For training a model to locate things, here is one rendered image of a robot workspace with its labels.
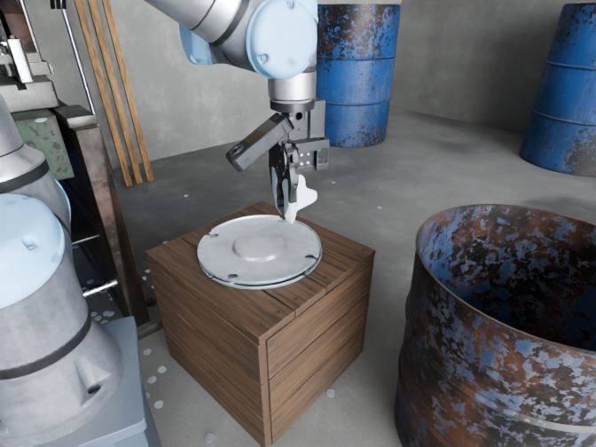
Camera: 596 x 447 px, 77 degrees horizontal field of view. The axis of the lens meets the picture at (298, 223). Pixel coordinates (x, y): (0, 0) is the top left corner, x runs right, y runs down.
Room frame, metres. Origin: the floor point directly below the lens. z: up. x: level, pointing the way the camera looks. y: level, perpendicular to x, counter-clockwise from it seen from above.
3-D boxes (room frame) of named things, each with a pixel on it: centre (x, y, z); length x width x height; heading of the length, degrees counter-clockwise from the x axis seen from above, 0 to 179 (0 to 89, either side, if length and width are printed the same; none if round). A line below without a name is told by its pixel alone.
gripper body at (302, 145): (0.62, 0.00, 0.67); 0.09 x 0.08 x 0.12; 115
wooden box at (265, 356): (0.75, 0.09, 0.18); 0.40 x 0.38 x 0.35; 48
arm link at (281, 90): (0.62, 0.01, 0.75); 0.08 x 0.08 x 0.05
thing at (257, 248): (0.75, 0.09, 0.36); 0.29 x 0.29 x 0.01
